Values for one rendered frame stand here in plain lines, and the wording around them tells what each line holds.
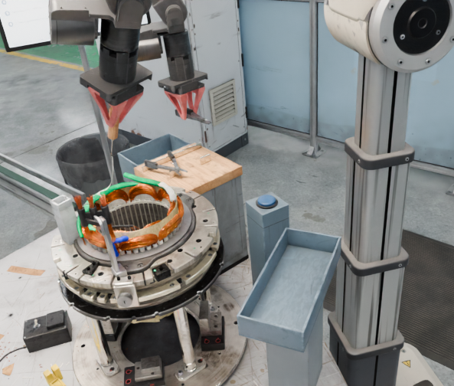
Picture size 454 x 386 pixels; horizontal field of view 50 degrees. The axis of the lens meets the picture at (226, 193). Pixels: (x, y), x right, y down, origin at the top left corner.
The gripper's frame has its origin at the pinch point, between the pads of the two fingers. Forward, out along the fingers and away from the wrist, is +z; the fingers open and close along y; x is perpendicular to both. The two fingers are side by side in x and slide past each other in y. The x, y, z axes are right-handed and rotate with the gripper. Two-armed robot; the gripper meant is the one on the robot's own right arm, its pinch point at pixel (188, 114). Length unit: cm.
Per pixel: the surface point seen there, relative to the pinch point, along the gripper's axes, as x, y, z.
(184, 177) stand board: 5.7, 7.5, 12.1
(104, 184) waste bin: -122, -20, 75
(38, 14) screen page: -83, 0, -16
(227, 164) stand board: 8.4, -3.3, 12.2
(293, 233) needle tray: 38.9, 5.3, 13.5
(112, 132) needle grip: 19.5, 28.3, -11.3
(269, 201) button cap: 25.9, -0.6, 14.5
